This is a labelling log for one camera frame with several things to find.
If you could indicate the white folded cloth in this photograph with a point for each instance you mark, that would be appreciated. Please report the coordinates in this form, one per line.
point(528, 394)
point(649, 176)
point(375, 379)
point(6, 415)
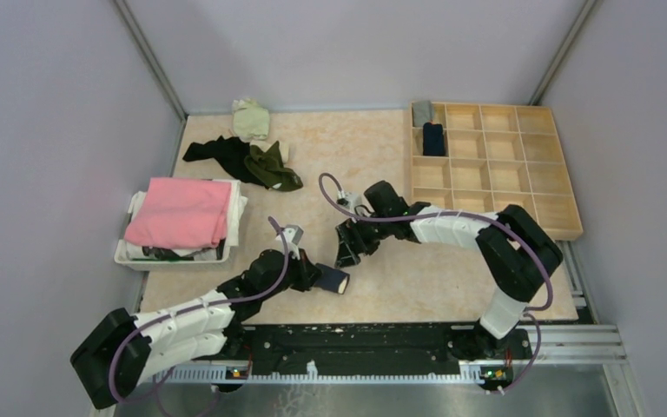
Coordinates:
point(230, 240)

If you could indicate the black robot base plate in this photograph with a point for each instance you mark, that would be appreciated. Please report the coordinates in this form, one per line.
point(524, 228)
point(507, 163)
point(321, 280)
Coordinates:
point(369, 349)

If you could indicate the aluminium frame rail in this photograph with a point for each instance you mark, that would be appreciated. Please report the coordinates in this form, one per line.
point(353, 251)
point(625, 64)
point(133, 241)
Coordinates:
point(552, 344)

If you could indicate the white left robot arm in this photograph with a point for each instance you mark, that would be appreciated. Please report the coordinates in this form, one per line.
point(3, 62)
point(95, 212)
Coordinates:
point(161, 339)

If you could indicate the wooden compartment tray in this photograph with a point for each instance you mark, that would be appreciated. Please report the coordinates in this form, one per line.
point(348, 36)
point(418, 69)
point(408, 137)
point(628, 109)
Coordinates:
point(497, 155)

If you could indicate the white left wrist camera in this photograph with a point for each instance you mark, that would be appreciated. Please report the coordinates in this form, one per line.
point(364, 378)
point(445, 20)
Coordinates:
point(291, 235)

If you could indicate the white perforated plastic basket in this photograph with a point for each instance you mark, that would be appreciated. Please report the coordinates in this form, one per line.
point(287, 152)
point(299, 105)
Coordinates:
point(220, 258)

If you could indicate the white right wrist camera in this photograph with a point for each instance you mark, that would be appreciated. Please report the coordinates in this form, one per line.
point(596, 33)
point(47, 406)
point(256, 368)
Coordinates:
point(349, 201)

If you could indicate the navy underwear cream waistband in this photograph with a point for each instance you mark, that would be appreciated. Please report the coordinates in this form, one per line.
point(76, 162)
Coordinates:
point(332, 279)

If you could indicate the light green underwear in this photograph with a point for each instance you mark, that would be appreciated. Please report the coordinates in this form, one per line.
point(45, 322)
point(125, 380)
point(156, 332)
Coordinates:
point(250, 121)

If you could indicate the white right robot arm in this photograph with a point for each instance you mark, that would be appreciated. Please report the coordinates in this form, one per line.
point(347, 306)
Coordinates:
point(519, 254)

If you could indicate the pink folded cloth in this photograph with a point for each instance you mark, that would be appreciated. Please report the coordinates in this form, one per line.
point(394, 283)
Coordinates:
point(181, 213)

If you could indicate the navy orange underwear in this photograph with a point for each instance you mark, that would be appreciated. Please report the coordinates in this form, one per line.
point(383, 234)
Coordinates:
point(434, 143)

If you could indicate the grey underwear white waistband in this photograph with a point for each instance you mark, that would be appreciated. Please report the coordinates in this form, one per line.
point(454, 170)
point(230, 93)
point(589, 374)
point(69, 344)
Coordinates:
point(422, 112)

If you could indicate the dark green underwear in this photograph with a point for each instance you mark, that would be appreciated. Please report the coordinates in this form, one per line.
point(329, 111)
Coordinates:
point(268, 168)

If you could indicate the black underwear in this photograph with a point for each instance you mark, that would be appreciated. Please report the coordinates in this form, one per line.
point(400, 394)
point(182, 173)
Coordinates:
point(230, 153)

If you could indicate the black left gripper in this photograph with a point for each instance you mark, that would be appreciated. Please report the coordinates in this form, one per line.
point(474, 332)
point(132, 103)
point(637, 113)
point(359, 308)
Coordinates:
point(308, 274)

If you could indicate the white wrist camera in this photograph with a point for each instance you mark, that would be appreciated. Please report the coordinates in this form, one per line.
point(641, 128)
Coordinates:
point(349, 201)
point(291, 235)

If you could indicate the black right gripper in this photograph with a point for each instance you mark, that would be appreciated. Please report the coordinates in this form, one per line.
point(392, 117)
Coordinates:
point(353, 243)

